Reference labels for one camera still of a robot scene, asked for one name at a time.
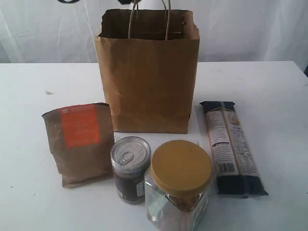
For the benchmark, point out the clear jar yellow lid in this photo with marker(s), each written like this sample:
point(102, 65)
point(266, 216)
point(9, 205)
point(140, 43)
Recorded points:
point(178, 185)

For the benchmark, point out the brown paper shopping bag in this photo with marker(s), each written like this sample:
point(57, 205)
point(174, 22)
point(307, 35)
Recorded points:
point(148, 62)

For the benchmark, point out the brown pouch orange label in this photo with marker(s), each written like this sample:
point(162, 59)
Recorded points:
point(80, 139)

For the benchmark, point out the dark jar pull-tab lid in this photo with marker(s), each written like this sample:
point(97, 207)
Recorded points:
point(130, 158)

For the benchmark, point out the black noodle packet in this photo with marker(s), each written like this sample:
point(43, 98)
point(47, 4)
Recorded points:
point(237, 173)

